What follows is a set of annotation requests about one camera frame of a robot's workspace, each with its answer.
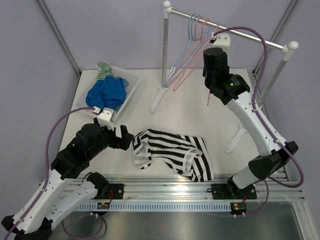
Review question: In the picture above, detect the aluminium mounting rail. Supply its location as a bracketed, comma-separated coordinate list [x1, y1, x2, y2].
[37, 174, 305, 203]

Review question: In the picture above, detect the metal clothes rack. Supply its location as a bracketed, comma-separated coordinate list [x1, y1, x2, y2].
[149, 0, 300, 155]

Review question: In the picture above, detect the light blue wire hanger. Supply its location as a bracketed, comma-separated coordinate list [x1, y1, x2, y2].
[161, 14, 211, 86]

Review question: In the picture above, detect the metal corner frame post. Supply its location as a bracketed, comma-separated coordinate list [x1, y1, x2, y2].
[36, 0, 82, 78]

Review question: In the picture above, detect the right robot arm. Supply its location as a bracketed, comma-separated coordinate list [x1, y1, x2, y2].
[203, 47, 299, 198]

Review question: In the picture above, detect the black white striped tank top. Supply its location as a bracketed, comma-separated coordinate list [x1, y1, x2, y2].
[132, 128, 214, 182]

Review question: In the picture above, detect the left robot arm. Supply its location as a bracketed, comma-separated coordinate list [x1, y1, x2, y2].
[1, 122, 134, 240]

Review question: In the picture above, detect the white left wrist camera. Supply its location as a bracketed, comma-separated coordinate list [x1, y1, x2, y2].
[93, 106, 115, 130]

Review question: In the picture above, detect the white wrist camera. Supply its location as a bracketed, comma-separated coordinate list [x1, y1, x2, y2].
[210, 33, 231, 53]
[93, 106, 115, 130]

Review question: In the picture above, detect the pink hanger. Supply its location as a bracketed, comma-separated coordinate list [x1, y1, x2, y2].
[166, 16, 215, 88]
[172, 17, 216, 92]
[207, 22, 220, 106]

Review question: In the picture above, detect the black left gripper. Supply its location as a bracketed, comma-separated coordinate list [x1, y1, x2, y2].
[87, 117, 134, 160]

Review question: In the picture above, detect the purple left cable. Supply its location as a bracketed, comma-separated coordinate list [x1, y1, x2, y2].
[4, 106, 108, 240]

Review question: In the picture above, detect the white plastic perforated basket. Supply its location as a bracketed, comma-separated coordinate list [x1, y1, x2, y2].
[73, 66, 141, 123]

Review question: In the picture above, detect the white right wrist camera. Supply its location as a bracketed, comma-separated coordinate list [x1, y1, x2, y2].
[210, 33, 231, 53]

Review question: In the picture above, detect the green white striped tank top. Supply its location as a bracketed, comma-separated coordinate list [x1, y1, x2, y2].
[96, 61, 114, 81]

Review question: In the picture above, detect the right rear frame post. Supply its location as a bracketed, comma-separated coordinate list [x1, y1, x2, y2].
[252, 0, 300, 78]

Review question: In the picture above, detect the bright blue tank top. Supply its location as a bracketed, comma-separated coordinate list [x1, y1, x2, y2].
[85, 76, 127, 110]

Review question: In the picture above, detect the white slotted cable duct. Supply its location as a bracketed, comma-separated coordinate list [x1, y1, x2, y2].
[76, 201, 231, 212]

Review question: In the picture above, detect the grey blue tank top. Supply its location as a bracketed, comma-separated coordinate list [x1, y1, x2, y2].
[103, 76, 129, 111]

